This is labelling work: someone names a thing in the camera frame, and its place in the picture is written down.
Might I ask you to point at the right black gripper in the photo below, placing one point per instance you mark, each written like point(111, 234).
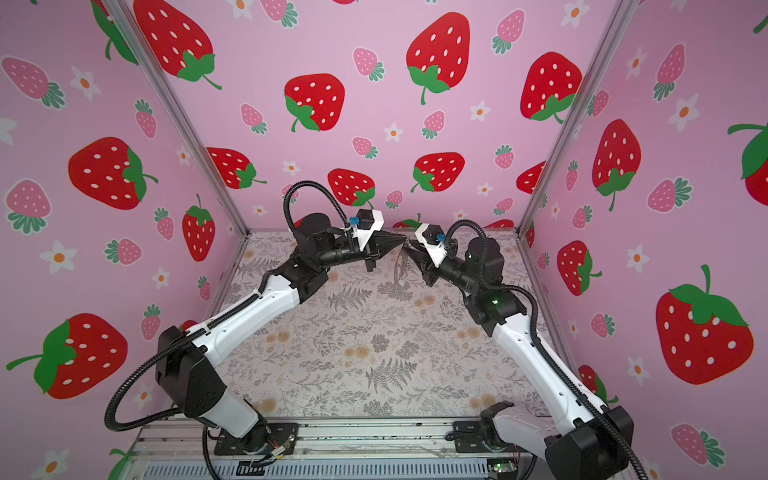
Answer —
point(429, 272)

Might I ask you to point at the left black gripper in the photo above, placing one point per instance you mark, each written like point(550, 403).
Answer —
point(372, 255)

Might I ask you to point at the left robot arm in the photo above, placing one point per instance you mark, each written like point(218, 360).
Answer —
point(188, 373)

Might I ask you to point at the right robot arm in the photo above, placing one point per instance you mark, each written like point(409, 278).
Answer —
point(581, 437)

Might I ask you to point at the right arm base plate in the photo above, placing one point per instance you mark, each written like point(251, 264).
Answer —
point(469, 436)

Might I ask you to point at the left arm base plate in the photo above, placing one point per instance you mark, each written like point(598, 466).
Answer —
point(264, 439)

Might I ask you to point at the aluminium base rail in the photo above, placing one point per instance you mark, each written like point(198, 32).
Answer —
point(327, 448)

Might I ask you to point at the right aluminium corner post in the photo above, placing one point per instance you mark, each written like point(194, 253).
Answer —
point(616, 29)

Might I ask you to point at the aluminium corner post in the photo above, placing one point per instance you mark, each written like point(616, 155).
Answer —
point(129, 28)
point(616, 29)

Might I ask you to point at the left aluminium corner post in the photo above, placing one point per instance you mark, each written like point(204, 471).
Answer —
point(129, 28)

